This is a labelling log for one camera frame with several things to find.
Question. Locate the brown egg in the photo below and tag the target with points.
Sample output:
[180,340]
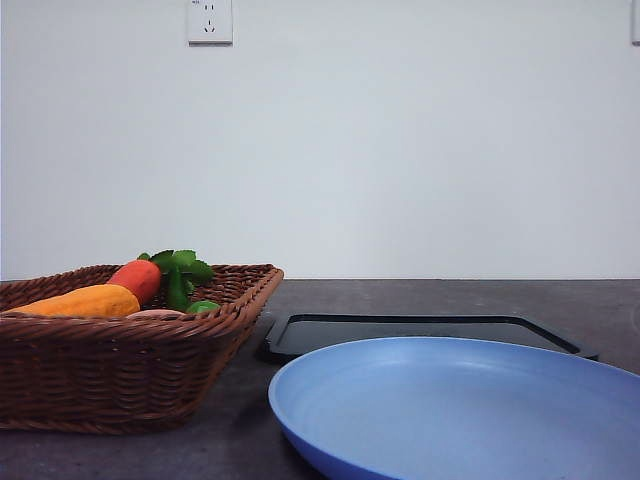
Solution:
[158,314]

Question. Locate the brown wicker basket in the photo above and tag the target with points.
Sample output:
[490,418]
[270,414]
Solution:
[155,371]

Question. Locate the orange toy carrot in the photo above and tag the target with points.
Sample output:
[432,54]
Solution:
[143,276]

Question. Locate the green toy chili pepper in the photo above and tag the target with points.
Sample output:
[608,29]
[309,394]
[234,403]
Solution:
[184,272]

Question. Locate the blue plate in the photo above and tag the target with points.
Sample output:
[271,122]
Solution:
[443,408]

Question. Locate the white wall socket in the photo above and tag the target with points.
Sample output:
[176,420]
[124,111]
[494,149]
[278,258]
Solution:
[210,23]

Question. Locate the yellow toy corn cob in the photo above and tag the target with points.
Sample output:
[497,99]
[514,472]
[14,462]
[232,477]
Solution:
[101,301]

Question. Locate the black tray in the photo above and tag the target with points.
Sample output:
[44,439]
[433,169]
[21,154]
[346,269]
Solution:
[297,337]

